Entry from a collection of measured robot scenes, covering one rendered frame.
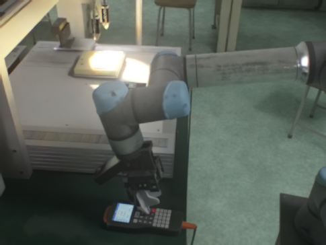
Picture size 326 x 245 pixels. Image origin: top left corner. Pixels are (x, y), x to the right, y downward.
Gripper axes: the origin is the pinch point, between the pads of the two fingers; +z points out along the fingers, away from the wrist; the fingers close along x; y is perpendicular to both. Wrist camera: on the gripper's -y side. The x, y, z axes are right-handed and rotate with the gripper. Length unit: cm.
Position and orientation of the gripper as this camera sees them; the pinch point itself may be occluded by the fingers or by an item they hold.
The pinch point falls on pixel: (146, 208)
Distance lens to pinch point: 97.5
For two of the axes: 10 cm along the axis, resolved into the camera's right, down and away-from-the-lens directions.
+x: 1.6, -5.8, 8.0
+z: 2.3, 8.1, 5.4
